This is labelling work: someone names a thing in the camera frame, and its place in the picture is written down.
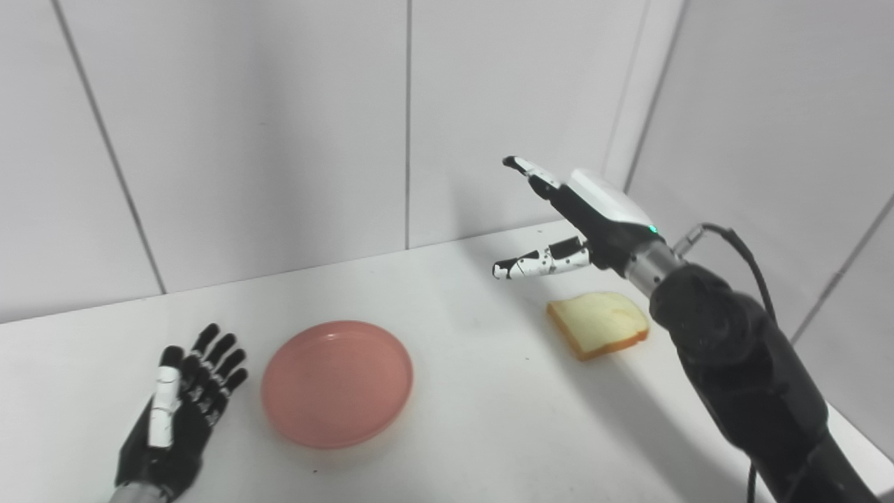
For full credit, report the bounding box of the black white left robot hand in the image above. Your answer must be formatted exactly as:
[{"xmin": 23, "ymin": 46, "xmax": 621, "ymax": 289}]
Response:
[{"xmin": 115, "ymin": 323, "xmax": 249, "ymax": 502}]

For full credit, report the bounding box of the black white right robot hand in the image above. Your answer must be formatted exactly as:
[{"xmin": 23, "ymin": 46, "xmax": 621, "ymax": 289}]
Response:
[{"xmin": 492, "ymin": 156, "xmax": 668, "ymax": 280}]

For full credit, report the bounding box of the slice of bread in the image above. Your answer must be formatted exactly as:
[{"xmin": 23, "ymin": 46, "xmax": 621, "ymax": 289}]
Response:
[{"xmin": 546, "ymin": 291, "xmax": 651, "ymax": 362}]

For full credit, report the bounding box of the pink round plate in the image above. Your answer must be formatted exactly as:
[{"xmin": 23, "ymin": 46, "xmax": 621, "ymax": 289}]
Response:
[{"xmin": 261, "ymin": 320, "xmax": 414, "ymax": 450}]

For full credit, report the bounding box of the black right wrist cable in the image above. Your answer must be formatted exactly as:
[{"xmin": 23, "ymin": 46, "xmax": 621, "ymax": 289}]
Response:
[{"xmin": 674, "ymin": 223, "xmax": 777, "ymax": 503}]

